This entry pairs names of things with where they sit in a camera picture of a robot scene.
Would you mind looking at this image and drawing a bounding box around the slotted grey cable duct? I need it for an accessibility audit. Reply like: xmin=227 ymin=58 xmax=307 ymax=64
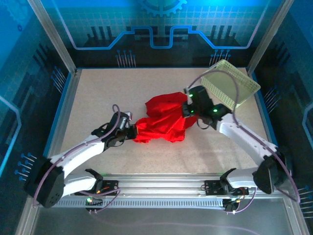
xmin=52 ymin=197 xmax=228 ymax=209

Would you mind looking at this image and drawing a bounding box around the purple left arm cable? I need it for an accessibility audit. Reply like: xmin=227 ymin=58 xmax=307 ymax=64
xmin=32 ymin=104 xmax=122 ymax=208

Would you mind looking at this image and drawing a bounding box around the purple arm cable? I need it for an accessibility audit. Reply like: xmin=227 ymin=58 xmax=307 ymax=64
xmin=187 ymin=69 xmax=301 ymax=203
xmin=32 ymin=104 xmax=122 ymax=208

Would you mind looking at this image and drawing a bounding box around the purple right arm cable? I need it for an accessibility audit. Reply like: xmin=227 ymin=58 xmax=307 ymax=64
xmin=187 ymin=69 xmax=301 ymax=203

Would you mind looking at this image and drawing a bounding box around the aluminium frame post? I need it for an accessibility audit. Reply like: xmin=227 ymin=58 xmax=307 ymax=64
xmin=26 ymin=0 xmax=78 ymax=74
xmin=246 ymin=0 xmax=296 ymax=75

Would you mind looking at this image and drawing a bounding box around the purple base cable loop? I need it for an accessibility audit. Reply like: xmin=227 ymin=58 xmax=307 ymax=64
xmin=80 ymin=188 xmax=122 ymax=214
xmin=226 ymin=188 xmax=257 ymax=215

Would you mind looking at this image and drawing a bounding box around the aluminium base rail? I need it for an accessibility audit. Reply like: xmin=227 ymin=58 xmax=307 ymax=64
xmin=61 ymin=173 xmax=260 ymax=197

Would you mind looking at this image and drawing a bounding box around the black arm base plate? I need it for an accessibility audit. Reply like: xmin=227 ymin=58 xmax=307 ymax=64
xmin=204 ymin=180 xmax=250 ymax=196
xmin=74 ymin=180 xmax=120 ymax=196

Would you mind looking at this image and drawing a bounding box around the red t-shirt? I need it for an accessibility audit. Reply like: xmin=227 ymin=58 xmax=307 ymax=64
xmin=132 ymin=92 xmax=199 ymax=144

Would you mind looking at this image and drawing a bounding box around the pale green plastic basket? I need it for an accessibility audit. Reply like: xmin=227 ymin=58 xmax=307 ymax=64
xmin=200 ymin=59 xmax=261 ymax=110

